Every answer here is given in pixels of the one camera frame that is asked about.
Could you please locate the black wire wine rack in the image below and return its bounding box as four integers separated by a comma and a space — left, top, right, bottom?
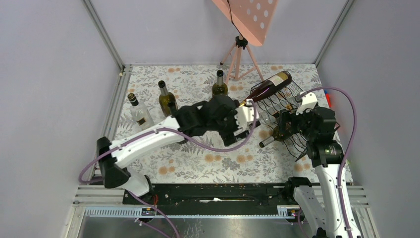
259, 92, 344, 167

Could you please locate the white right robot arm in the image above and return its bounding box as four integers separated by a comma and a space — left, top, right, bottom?
278, 106, 362, 238

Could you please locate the small dark wine bottle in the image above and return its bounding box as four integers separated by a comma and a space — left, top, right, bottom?
168, 101, 178, 115

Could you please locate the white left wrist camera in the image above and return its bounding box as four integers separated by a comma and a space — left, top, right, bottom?
234, 99, 260, 129

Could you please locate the clear liquor bottle black cap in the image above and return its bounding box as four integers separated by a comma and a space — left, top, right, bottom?
127, 93, 155, 130

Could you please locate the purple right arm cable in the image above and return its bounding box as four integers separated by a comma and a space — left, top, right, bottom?
295, 87, 358, 238

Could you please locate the green wine bottle grey cap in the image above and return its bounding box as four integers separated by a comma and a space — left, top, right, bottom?
259, 126, 290, 148

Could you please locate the grey slotted cable duct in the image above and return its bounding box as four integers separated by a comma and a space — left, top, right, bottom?
84, 204, 294, 219

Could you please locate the green wine bottle brown label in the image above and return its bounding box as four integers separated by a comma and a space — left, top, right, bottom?
211, 70, 228, 97

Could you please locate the pink music stand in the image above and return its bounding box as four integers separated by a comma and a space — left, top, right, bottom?
213, 0, 279, 80

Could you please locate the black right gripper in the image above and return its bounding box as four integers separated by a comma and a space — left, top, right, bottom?
275, 106, 316, 140

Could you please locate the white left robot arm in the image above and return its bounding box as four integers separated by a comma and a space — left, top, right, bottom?
97, 95, 260, 204

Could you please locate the red wine bottle gold cap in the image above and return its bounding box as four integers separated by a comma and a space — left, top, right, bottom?
239, 71, 292, 107

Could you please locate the olive wine bottle black cap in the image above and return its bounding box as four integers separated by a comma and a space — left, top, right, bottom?
158, 80, 178, 117

